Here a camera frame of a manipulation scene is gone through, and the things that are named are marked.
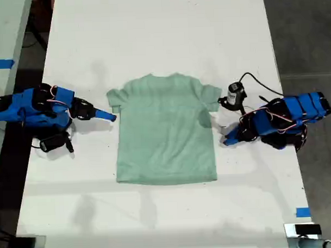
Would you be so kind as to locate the short blue tape strip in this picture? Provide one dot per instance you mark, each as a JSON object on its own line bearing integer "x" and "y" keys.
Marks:
{"x": 303, "y": 212}

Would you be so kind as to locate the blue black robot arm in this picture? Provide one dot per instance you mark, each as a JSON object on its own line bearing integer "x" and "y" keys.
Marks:
{"x": 26, "y": 107}
{"x": 303, "y": 105}

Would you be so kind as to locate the black camera stalk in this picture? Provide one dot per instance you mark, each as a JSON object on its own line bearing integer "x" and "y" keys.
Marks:
{"x": 234, "y": 106}
{"x": 69, "y": 143}

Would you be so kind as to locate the pale green T-shirt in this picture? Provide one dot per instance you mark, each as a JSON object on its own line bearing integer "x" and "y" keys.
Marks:
{"x": 165, "y": 129}

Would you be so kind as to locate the small black box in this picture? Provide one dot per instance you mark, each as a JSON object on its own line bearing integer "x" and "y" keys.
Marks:
{"x": 308, "y": 229}
{"x": 25, "y": 242}

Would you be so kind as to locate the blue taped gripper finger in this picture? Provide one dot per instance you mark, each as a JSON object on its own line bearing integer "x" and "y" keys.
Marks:
{"x": 104, "y": 114}
{"x": 233, "y": 132}
{"x": 231, "y": 142}

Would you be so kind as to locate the long blue tape strip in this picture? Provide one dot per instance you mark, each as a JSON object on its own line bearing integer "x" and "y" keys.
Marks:
{"x": 1, "y": 64}

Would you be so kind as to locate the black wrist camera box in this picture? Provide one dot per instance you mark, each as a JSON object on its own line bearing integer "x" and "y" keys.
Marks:
{"x": 235, "y": 93}
{"x": 52, "y": 143}

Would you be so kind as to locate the white side table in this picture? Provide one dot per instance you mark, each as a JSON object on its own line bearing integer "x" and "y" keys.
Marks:
{"x": 4, "y": 31}

